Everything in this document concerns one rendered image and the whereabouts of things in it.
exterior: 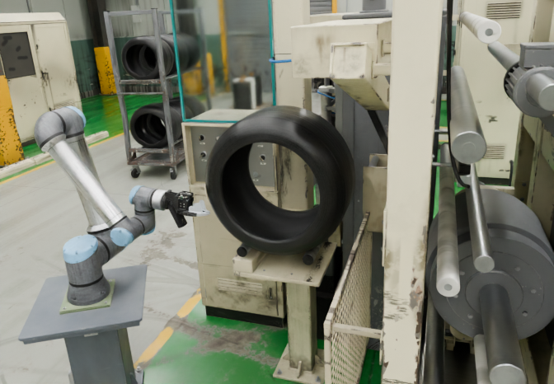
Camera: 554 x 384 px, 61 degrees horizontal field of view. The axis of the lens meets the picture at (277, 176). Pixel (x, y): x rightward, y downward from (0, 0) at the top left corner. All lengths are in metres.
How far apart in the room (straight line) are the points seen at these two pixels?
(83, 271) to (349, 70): 1.53
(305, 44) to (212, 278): 1.93
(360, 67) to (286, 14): 0.84
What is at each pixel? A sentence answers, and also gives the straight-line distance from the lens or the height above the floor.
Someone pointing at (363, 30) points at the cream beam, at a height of 1.76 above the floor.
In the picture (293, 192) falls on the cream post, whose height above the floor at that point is 1.03.
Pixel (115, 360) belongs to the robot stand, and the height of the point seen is 0.31.
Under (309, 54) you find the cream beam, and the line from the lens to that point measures 1.39.
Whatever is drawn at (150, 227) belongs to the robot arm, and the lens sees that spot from 2.24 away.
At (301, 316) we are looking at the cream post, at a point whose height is 0.36.
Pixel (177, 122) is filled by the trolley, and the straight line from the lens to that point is 5.71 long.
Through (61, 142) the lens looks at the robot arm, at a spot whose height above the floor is 1.35.
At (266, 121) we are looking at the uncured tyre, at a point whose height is 1.45.
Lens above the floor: 1.82
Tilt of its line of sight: 19 degrees down
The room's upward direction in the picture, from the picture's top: 3 degrees counter-clockwise
